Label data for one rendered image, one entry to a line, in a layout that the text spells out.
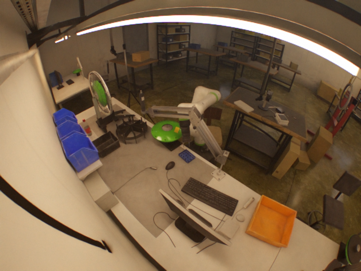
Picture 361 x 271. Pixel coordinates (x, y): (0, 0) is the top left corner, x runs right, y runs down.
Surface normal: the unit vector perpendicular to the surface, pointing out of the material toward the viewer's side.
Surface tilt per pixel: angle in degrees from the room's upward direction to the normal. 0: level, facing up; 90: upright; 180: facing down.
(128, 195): 0
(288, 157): 90
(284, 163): 90
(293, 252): 0
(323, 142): 90
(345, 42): 90
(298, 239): 0
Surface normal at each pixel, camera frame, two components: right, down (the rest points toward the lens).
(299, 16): -0.68, 0.48
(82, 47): 0.73, 0.47
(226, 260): 0.03, -0.74
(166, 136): 0.03, -0.45
